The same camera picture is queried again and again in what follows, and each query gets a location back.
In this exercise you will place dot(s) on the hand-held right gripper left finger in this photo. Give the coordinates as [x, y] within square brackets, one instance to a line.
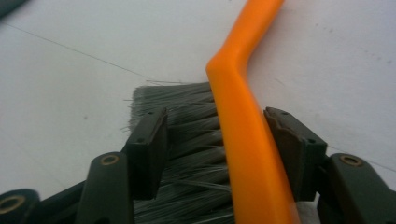
[149, 155]

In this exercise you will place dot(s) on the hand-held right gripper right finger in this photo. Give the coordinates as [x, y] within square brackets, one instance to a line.
[302, 155]

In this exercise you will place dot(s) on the grey dustpan with orange edge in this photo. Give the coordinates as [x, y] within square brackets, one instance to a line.
[7, 6]

